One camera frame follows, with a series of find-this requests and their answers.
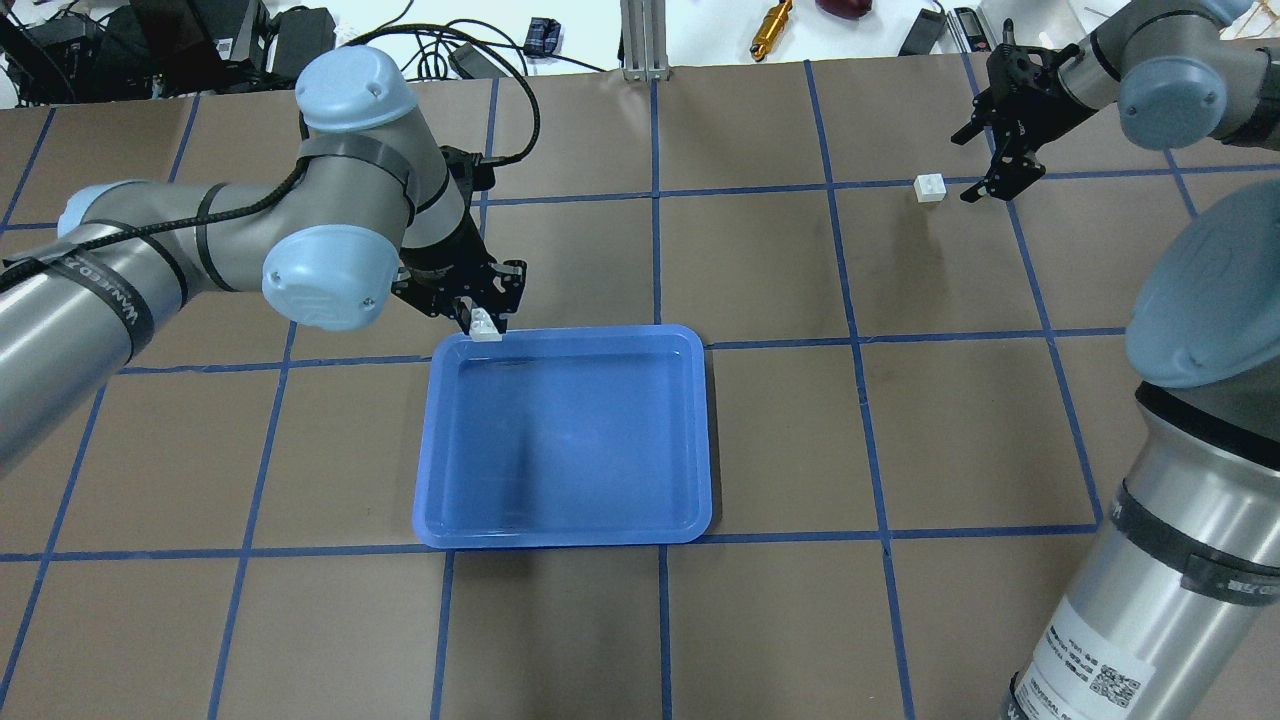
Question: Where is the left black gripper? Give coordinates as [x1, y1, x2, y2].
[392, 225, 529, 334]

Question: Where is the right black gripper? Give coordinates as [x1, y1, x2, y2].
[951, 18, 1076, 202]

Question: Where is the white building block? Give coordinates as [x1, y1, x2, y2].
[911, 173, 948, 204]
[467, 307, 503, 343]

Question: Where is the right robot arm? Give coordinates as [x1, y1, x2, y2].
[442, 55, 1277, 719]

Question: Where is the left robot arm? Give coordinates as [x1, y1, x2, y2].
[1, 45, 527, 474]

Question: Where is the blue plastic tray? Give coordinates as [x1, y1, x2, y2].
[411, 324, 713, 550]

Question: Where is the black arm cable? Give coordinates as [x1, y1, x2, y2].
[0, 24, 541, 291]

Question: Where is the aluminium frame post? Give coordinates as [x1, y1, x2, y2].
[620, 0, 671, 82]

